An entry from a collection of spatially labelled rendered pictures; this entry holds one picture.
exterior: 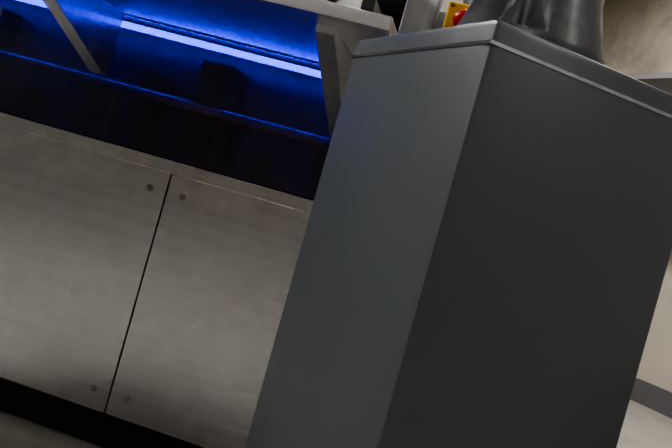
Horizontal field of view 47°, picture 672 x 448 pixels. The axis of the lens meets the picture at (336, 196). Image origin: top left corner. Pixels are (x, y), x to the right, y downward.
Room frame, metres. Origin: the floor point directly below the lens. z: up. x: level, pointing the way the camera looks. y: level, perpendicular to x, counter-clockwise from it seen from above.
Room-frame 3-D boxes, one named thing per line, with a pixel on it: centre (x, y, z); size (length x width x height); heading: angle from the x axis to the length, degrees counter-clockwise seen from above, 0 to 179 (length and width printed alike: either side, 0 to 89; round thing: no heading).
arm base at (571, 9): (0.76, -0.14, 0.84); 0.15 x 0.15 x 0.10
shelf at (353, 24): (1.36, 0.30, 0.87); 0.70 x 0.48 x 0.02; 81
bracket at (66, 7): (1.39, 0.55, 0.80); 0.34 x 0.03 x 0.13; 171
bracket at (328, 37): (1.31, 0.05, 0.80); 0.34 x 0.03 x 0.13; 171
